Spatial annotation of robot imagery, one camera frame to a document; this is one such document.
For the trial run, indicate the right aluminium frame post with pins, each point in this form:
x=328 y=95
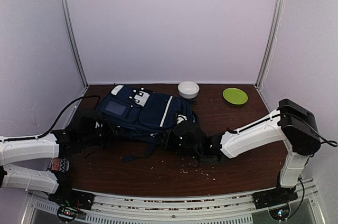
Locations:
x=269 y=49

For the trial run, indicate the front metal rail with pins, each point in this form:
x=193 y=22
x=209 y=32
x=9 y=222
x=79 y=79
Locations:
x=227 y=208

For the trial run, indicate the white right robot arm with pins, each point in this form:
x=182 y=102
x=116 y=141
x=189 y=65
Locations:
x=289 y=122

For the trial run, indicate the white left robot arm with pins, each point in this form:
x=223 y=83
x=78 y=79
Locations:
x=88 y=128

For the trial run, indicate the white ceramic bowl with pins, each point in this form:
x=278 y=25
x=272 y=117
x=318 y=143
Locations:
x=188 y=89

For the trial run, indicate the red patterned bowl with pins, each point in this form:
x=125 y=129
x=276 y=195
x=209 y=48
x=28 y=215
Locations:
x=59 y=165

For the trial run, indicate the green plate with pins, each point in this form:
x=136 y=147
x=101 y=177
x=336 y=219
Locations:
x=235 y=96

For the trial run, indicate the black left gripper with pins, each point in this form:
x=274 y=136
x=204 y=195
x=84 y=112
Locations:
x=111 y=129

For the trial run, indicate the left aluminium frame post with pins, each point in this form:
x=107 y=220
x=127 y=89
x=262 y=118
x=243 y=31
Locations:
x=73 y=44

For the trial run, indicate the black leather case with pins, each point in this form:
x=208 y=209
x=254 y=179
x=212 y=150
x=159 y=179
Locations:
x=212 y=160

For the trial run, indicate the aluminium frame post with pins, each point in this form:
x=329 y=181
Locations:
x=269 y=49
x=73 y=44

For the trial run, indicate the navy blue student backpack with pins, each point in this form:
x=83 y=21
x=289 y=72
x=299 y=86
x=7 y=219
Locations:
x=144 y=115

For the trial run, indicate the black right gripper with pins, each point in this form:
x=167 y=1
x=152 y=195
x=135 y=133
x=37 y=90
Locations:
x=168 y=144

